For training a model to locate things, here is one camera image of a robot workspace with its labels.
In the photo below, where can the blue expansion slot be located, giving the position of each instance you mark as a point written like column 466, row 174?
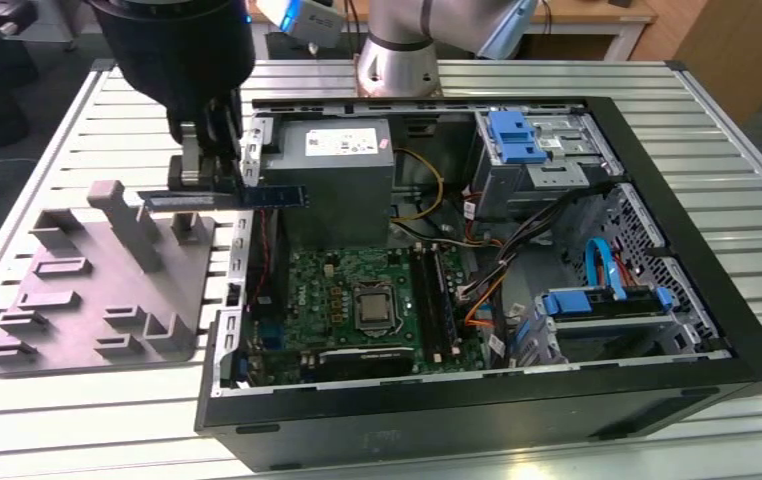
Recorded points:
column 274, row 340

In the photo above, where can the CPU socket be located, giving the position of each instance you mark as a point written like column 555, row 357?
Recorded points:
column 376, row 286

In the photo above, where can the black graphics card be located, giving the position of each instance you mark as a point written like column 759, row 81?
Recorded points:
column 367, row 362

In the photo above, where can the silver CPU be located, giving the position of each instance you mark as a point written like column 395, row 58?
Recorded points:
column 375, row 307

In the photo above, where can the grey power supply unit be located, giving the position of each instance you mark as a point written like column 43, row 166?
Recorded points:
column 327, row 225

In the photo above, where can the green motherboard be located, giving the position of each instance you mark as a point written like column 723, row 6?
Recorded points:
column 307, row 280

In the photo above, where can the hard disk in blue carrier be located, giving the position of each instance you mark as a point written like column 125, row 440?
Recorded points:
column 563, row 304

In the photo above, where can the black RAM slot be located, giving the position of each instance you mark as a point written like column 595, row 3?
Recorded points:
column 424, row 300
column 436, row 305

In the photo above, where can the black PC case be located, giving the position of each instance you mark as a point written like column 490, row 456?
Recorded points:
column 487, row 415

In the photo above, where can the wooden cabinet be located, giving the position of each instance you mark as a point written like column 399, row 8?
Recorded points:
column 741, row 50

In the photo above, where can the metal drive cage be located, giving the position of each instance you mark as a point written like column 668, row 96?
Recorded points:
column 556, row 177

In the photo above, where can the grey parts rack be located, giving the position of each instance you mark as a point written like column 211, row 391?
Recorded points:
column 107, row 280

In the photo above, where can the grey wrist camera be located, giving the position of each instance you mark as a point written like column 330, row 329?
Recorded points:
column 314, row 22

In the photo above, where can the metal disk bay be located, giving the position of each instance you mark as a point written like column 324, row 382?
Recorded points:
column 614, row 324

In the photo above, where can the blue plastic drive latch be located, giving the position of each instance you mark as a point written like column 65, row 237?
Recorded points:
column 514, row 135

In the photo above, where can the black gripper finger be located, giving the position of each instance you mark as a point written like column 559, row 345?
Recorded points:
column 189, row 160
column 228, row 145

